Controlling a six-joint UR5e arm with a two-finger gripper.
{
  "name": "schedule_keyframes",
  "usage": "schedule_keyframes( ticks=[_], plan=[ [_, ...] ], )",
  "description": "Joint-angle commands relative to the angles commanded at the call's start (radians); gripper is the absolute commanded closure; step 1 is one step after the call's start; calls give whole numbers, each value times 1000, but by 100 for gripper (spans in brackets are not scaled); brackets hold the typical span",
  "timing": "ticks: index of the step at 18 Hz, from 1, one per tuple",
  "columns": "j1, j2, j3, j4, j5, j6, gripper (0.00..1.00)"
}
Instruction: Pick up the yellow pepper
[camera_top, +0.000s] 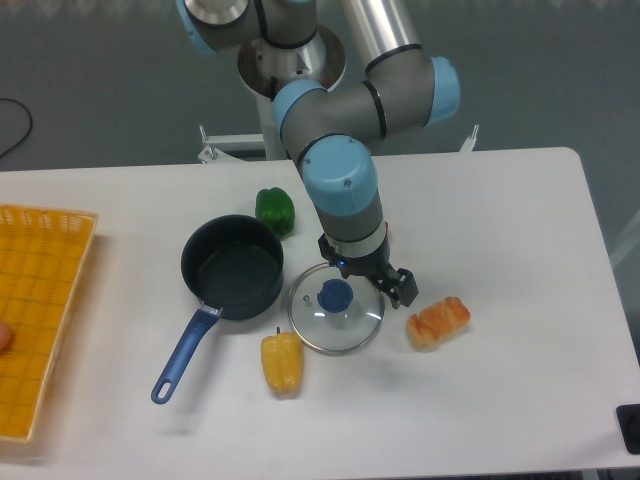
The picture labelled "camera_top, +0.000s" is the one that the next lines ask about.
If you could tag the yellow bell pepper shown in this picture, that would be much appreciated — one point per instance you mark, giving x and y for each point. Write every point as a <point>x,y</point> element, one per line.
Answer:
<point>282,358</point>

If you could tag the yellow woven basket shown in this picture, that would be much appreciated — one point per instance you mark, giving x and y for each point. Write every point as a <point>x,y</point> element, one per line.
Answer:
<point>43,251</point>

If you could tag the white table frame bracket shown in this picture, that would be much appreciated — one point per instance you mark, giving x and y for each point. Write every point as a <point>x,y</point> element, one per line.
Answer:
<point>469,143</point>

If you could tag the black object at table corner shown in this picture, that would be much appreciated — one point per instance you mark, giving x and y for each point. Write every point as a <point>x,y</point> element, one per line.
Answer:
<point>628,417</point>

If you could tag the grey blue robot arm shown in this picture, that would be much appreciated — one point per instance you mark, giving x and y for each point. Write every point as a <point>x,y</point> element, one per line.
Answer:
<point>327,133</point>

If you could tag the green bell pepper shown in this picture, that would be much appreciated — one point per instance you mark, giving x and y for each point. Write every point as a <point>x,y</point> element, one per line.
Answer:
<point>275,209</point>

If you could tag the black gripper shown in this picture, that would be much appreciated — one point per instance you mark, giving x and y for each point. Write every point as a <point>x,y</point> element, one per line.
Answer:
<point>399,285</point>

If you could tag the fingertip at left edge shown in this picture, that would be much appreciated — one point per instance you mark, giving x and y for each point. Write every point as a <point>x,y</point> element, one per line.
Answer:
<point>6,336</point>

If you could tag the orange salmon sushi toy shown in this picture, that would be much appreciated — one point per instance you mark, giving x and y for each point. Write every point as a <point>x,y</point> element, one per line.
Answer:
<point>437,323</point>

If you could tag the dark saucepan blue handle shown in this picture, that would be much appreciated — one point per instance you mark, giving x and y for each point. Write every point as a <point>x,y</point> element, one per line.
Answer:
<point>233,265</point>

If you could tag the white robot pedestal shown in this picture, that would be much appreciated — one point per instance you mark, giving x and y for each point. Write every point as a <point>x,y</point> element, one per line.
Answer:
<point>264,70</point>

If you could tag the glass lid blue knob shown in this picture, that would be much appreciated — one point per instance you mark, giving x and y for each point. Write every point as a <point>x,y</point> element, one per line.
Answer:
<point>333,315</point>

